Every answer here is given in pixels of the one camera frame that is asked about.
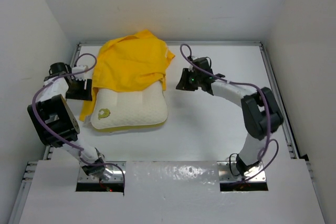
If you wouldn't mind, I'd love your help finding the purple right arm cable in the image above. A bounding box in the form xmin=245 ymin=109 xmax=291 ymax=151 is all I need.
xmin=180 ymin=44 xmax=279 ymax=183

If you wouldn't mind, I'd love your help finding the yellow pillowcase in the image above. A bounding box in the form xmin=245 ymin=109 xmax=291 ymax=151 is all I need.
xmin=79 ymin=29 xmax=175 ymax=121

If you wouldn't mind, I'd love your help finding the white front cover board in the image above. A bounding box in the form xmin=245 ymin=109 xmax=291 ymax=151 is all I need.
xmin=20 ymin=160 xmax=324 ymax=223

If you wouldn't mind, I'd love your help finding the cream quilted pillow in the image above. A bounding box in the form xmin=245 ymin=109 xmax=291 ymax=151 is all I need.
xmin=83 ymin=81 xmax=169 ymax=132

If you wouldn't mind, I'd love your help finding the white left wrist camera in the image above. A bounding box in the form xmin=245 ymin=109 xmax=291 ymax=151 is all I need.
xmin=71 ymin=65 xmax=88 ymax=81

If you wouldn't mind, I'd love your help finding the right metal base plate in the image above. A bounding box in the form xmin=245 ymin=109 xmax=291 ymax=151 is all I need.
xmin=218 ymin=161 xmax=267 ymax=183

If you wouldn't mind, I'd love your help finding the metal base plate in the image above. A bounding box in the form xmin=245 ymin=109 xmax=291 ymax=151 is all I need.
xmin=218 ymin=161 xmax=267 ymax=183
xmin=78 ymin=161 xmax=126 ymax=183

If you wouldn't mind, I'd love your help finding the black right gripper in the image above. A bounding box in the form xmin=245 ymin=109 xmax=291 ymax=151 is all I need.
xmin=176 ymin=68 xmax=202 ymax=91

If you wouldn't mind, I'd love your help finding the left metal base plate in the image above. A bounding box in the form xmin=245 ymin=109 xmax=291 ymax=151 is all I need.
xmin=78 ymin=161 xmax=126 ymax=183

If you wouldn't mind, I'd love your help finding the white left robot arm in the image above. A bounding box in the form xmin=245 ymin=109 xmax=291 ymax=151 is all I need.
xmin=27 ymin=62 xmax=106 ymax=179

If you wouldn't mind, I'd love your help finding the aluminium table frame rail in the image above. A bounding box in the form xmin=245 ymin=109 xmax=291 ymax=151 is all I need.
xmin=20 ymin=44 xmax=323 ymax=223

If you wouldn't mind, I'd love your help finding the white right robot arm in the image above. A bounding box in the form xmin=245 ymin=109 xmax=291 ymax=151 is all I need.
xmin=176 ymin=56 xmax=284 ymax=176

